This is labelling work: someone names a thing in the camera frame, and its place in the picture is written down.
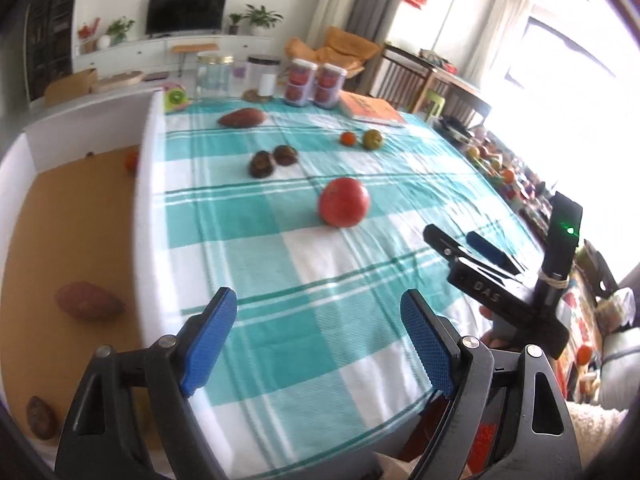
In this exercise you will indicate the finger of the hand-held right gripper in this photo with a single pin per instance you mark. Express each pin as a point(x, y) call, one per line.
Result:
point(487, 250)
point(442, 241)

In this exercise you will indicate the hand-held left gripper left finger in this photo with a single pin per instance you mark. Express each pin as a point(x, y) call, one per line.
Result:
point(210, 340)

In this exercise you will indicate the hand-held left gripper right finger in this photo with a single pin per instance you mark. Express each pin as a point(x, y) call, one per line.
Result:
point(427, 345)

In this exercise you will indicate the large red tomato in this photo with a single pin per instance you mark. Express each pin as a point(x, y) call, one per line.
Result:
point(344, 201)

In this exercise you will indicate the white cardboard box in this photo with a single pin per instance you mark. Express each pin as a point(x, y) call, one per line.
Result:
point(145, 220)

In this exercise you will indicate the small orange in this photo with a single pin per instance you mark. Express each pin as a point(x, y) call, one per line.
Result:
point(131, 161)
point(348, 138)

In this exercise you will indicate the large sweet potato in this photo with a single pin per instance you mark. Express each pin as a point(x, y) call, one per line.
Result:
point(241, 117)

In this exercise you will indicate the person's right hand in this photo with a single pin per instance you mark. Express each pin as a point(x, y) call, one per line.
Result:
point(486, 315)

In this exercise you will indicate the colourful clutter pile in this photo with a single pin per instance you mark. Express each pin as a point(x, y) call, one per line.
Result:
point(505, 175)

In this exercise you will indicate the teal checked tablecloth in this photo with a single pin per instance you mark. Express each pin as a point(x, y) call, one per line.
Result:
point(300, 270)

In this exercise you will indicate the green tomato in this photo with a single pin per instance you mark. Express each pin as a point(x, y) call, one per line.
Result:
point(373, 139)

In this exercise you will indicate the green plastic stool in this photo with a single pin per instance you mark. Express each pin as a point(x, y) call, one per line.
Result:
point(431, 102)

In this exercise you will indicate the orange book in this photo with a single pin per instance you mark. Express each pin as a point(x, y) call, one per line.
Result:
point(371, 109)

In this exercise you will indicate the wooden desk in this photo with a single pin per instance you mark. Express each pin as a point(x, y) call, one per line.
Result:
point(462, 87)

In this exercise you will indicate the dark brown round fruit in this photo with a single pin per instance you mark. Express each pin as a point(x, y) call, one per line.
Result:
point(285, 155)
point(261, 164)

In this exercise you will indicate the small brown potato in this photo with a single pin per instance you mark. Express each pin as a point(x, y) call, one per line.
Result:
point(41, 417)

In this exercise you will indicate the red label jar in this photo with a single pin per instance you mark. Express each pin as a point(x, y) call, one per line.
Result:
point(300, 82)
point(329, 86)

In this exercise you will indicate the white sheer curtain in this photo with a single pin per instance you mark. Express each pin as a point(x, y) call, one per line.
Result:
point(495, 30)

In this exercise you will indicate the orange beanbag chair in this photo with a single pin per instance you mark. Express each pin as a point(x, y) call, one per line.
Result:
point(332, 52)

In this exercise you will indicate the woven coaster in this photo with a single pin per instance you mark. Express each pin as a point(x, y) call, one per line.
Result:
point(251, 96)

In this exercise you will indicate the fruit print tissue box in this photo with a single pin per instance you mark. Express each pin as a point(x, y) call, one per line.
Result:
point(175, 98)

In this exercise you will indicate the white canister with black lid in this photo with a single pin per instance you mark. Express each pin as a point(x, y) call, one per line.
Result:
point(262, 72)

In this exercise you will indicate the grey curtain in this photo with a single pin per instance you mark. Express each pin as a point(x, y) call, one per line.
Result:
point(375, 0)

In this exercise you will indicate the clear glass jar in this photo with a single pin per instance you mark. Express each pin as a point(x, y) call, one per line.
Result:
point(214, 76)

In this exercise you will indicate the cream curtain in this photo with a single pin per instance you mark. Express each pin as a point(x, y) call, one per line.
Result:
point(332, 0)

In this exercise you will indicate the round wooden board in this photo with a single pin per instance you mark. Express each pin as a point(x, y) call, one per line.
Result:
point(117, 81)

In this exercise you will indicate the large green potted plant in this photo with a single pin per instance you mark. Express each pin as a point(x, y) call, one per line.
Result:
point(261, 17)

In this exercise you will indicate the brown cardboard box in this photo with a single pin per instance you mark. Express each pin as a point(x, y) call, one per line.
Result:
point(70, 86)

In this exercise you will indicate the wooden stool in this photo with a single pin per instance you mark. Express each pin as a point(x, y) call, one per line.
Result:
point(195, 49)

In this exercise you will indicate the white television cabinet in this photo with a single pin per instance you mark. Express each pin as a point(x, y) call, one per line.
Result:
point(140, 55)

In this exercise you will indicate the small green potted plant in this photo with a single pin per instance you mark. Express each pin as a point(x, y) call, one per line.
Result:
point(234, 22)

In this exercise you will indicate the green plant in white vase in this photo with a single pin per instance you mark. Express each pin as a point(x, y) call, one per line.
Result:
point(119, 30)

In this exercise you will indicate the black television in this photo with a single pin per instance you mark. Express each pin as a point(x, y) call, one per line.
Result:
point(186, 11)

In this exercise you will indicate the red flower arrangement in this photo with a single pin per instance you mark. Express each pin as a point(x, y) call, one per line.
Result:
point(87, 30)

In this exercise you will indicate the dark display cabinet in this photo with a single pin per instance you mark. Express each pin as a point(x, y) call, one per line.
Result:
point(50, 30)

